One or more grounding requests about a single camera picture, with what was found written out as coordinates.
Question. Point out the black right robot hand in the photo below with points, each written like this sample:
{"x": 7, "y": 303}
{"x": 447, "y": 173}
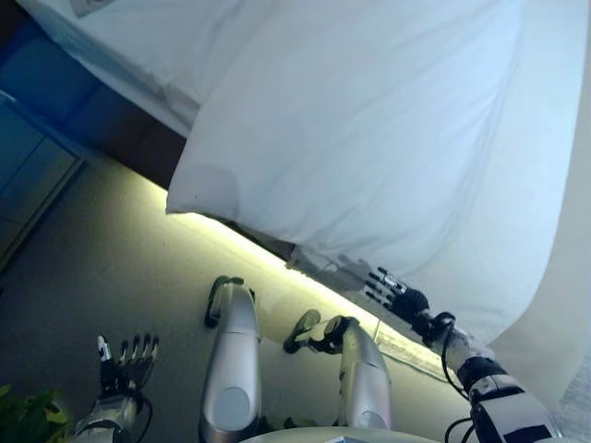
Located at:
{"x": 406, "y": 300}

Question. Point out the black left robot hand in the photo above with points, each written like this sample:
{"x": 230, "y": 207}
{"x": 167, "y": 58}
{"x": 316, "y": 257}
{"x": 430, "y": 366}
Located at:
{"x": 124, "y": 364}

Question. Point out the white duvet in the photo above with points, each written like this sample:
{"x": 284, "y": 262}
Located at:
{"x": 346, "y": 138}

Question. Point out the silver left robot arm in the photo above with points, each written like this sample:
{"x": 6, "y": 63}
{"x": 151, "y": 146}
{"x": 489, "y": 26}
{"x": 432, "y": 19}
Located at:
{"x": 111, "y": 413}

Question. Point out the white bed sheet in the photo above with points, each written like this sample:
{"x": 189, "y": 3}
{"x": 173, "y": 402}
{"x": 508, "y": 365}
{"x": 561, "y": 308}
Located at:
{"x": 129, "y": 46}

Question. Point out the small patterned mat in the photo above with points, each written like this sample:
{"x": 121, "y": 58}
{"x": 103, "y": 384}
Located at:
{"x": 415, "y": 354}

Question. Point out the silver right robot leg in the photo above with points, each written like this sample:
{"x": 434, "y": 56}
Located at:
{"x": 365, "y": 378}

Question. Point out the silver robot leg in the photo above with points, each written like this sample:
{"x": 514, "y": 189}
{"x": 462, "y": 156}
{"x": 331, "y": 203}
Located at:
{"x": 365, "y": 378}
{"x": 233, "y": 369}

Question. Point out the dark right robot foot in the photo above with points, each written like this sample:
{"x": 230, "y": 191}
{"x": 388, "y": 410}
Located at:
{"x": 302, "y": 330}

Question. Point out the silver left robot leg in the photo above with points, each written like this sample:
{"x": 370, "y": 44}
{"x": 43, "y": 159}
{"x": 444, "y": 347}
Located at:
{"x": 233, "y": 369}

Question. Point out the green plant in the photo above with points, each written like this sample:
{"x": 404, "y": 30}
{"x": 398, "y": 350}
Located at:
{"x": 27, "y": 415}

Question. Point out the large grey rug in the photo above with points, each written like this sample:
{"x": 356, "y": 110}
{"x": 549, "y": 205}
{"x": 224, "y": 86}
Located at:
{"x": 579, "y": 406}

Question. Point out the wooden nightstand with glass front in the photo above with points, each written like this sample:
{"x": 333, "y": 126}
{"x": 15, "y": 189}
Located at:
{"x": 32, "y": 175}

